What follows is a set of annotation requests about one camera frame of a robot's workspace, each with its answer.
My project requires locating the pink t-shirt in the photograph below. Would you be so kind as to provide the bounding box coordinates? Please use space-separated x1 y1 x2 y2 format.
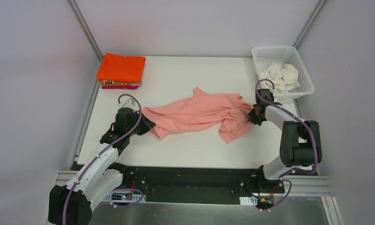
143 88 253 144

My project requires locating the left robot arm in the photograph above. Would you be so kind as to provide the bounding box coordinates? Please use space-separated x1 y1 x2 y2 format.
48 107 156 225

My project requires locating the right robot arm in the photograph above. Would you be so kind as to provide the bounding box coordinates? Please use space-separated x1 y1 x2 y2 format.
248 89 322 192

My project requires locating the white crumpled t-shirt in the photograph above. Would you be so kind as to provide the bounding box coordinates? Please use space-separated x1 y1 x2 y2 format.
260 61 300 93

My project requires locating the magenta folded t-shirt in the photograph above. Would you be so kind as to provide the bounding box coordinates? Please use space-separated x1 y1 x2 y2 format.
101 86 138 90

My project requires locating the white plastic basket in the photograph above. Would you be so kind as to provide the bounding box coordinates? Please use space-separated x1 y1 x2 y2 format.
252 45 314 99

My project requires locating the orange folded t-shirt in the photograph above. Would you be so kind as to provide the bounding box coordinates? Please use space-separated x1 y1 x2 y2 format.
96 53 146 83

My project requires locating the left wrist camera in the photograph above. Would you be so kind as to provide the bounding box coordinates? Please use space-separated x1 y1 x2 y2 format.
120 98 139 111

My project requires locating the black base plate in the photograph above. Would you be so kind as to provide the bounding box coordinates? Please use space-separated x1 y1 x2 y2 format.
117 166 288 205

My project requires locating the left white cable duct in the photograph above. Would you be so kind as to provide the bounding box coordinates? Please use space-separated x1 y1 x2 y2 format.
102 193 146 203

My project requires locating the white cable duct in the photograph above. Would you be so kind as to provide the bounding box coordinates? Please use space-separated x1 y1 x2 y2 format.
102 193 146 203
239 196 258 206

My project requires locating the right white cable duct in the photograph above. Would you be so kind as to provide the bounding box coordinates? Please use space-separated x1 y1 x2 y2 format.
239 196 258 206

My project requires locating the aluminium rail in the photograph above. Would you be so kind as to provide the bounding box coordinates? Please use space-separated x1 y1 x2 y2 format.
55 171 335 197

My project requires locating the left corner frame post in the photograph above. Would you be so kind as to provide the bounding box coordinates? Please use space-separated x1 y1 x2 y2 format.
66 0 103 61

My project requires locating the corner frame post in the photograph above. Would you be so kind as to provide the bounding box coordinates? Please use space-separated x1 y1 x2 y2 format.
66 0 103 61
293 0 328 49

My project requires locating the right corner frame post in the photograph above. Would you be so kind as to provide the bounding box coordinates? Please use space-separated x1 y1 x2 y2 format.
293 0 328 49

